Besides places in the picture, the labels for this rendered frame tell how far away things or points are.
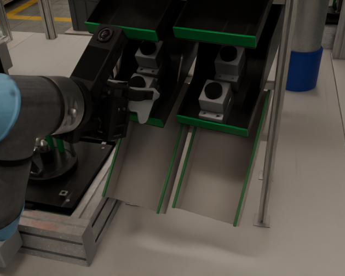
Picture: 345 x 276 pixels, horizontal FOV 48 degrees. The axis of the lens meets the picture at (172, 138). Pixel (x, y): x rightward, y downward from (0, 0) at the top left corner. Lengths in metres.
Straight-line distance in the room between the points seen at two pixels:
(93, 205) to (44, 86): 0.47
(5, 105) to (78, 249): 0.52
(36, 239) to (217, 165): 0.42
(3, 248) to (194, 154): 0.44
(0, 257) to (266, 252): 0.56
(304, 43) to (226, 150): 0.75
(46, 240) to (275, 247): 0.50
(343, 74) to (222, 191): 1.04
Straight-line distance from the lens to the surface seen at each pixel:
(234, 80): 0.72
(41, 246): 0.94
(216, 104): 0.66
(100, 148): 1.05
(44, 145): 0.97
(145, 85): 0.69
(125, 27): 0.64
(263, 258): 0.92
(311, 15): 1.45
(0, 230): 0.50
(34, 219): 0.92
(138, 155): 0.85
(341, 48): 1.87
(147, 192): 0.83
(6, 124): 0.43
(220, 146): 0.82
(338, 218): 1.05
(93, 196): 0.93
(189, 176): 0.82
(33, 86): 0.46
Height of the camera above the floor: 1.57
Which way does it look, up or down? 35 degrees down
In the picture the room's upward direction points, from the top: 2 degrees counter-clockwise
